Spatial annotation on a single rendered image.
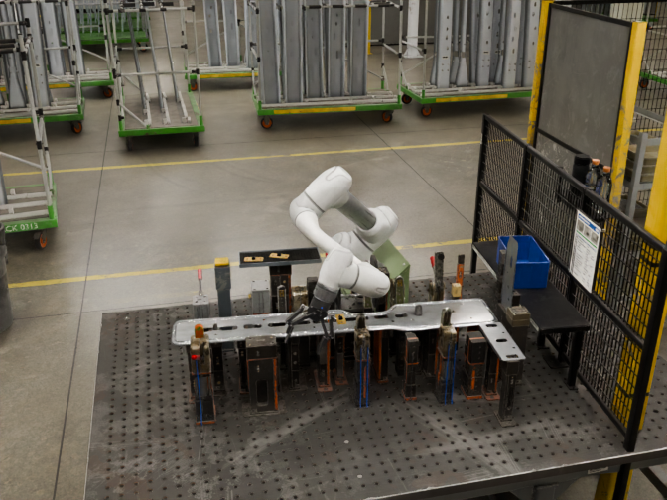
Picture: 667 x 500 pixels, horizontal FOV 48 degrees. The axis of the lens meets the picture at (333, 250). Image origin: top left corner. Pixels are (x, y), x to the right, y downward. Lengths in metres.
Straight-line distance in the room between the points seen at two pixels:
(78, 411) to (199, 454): 1.69
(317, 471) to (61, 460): 1.76
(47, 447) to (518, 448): 2.49
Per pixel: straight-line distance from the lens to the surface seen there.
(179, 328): 3.21
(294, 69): 9.94
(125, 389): 3.42
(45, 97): 10.38
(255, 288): 3.25
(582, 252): 3.31
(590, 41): 5.42
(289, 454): 2.97
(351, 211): 3.50
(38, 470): 4.24
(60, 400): 4.71
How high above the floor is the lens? 2.59
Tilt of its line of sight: 24 degrees down
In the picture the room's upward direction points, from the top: straight up
